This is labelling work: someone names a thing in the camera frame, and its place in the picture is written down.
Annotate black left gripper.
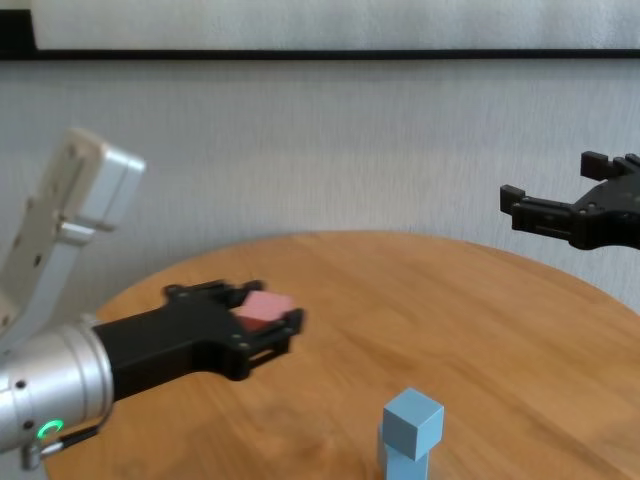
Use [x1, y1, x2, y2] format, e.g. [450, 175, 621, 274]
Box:
[92, 279, 305, 401]

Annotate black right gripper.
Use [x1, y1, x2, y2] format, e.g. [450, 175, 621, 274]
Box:
[498, 149, 640, 251]

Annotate pink cube block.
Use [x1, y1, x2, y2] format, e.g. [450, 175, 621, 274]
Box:
[234, 291, 296, 334]

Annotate blue cube block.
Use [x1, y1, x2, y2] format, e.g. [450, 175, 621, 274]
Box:
[377, 424, 430, 480]
[383, 387, 445, 460]

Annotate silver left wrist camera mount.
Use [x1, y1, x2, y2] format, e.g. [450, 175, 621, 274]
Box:
[0, 127, 147, 351]

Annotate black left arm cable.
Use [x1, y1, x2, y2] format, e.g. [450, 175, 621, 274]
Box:
[22, 422, 104, 471]

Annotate black wall trim strip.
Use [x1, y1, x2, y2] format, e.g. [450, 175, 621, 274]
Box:
[0, 8, 640, 62]

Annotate white wall panel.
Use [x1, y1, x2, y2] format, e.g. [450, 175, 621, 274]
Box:
[30, 0, 640, 51]

